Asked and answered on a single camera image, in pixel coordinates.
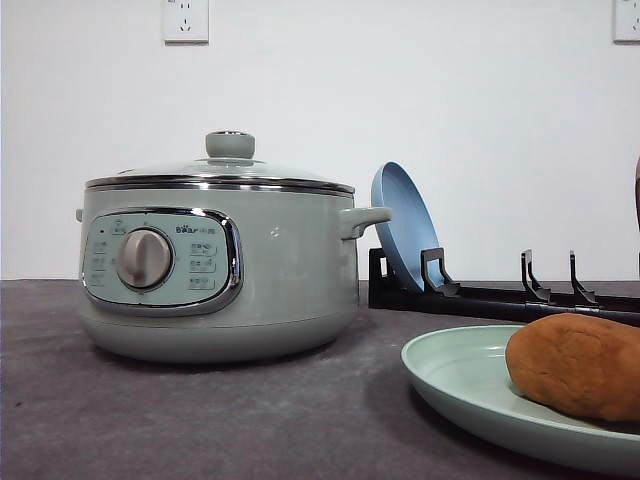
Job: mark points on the black plate rack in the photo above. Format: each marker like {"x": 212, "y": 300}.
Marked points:
{"x": 440, "y": 295}

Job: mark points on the green plate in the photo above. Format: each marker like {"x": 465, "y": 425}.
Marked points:
{"x": 464, "y": 370}

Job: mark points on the green electric steamer pot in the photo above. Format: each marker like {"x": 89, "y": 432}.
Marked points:
{"x": 219, "y": 258}

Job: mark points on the white wall socket left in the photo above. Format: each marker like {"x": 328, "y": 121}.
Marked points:
{"x": 186, "y": 23}

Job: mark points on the brown potato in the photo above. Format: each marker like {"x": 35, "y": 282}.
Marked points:
{"x": 585, "y": 362}

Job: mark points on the blue plate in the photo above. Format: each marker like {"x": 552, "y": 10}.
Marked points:
{"x": 410, "y": 228}

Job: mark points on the white wall socket right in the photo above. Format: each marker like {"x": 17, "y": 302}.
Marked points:
{"x": 623, "y": 23}

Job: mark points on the glass lid green knob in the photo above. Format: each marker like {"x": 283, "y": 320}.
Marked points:
{"x": 229, "y": 162}

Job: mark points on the white wall socket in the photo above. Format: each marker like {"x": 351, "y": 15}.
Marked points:
{"x": 186, "y": 23}
{"x": 623, "y": 23}

